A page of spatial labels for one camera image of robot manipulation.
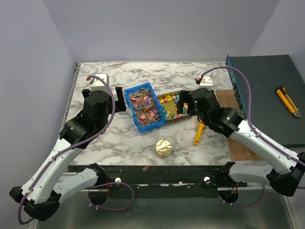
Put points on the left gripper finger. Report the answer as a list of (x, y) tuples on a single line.
[(120, 102), (86, 92)]

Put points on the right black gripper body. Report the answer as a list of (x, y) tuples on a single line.
[(183, 102)]

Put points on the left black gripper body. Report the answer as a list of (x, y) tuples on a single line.
[(106, 118)]

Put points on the metal tin of star candies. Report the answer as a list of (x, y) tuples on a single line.
[(168, 103)]

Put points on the yellow plastic scoop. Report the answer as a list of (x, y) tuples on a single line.
[(200, 129)]

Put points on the blue plastic candy bin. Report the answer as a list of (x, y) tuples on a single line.
[(146, 109)]

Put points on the gold round lid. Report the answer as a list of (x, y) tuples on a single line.
[(163, 147)]

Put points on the clear plastic round container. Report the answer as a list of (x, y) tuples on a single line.
[(164, 155)]

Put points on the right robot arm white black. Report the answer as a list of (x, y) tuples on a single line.
[(285, 167)]

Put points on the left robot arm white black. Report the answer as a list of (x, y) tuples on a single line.
[(43, 194)]

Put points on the wooden board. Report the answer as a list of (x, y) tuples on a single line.
[(237, 151)]

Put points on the dark green box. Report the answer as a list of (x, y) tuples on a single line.
[(254, 88)]

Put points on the yellow utility knife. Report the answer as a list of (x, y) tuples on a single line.
[(288, 102)]

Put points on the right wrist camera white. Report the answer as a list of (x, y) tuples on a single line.
[(204, 82)]

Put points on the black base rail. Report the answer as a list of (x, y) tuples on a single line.
[(164, 181)]

